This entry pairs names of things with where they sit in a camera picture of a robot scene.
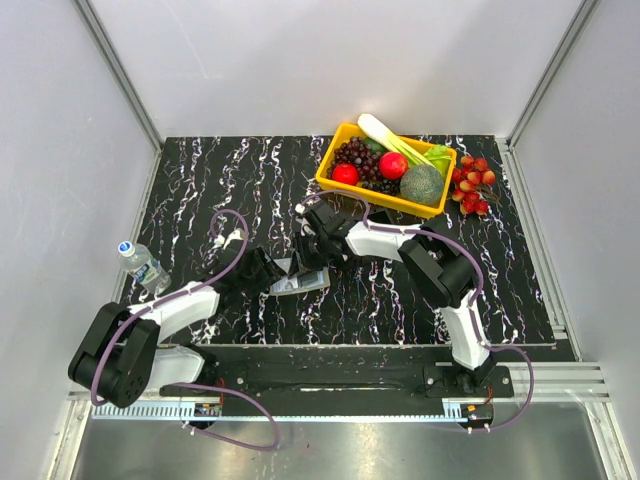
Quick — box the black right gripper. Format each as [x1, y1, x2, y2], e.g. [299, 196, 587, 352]
[288, 232, 332, 281]

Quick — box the beige leather card holder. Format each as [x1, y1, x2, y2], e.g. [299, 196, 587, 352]
[269, 268, 330, 297]

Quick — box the black plastic card box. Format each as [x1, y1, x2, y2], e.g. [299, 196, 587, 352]
[368, 209, 398, 225]

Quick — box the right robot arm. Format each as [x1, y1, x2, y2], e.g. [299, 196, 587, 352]
[288, 200, 491, 396]

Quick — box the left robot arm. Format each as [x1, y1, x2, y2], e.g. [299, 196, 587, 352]
[67, 237, 285, 408]

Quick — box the red apple left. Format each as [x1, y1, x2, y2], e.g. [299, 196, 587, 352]
[331, 163, 360, 186]

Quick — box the red apple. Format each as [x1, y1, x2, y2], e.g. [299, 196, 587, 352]
[378, 152, 409, 181]
[331, 163, 360, 186]

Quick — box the dark purple grape bunch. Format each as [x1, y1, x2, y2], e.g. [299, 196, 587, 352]
[327, 136, 400, 196]

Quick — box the clear plastic water bottle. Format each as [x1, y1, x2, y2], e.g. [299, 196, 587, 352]
[118, 241, 171, 296]

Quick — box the red apple right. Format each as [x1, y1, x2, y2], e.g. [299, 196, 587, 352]
[378, 152, 409, 181]

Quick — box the green melon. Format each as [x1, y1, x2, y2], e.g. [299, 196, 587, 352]
[400, 165, 444, 206]

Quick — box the white green leek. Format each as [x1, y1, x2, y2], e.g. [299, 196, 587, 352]
[357, 113, 434, 167]

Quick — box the green lettuce leaf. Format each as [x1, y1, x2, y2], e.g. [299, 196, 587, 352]
[424, 145, 451, 177]

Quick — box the red lychee bunch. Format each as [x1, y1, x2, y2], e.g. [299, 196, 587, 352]
[451, 155, 501, 216]

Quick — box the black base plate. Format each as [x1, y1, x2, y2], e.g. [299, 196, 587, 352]
[159, 343, 515, 419]

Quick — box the aluminium frame rail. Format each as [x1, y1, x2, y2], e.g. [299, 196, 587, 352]
[73, 0, 164, 146]

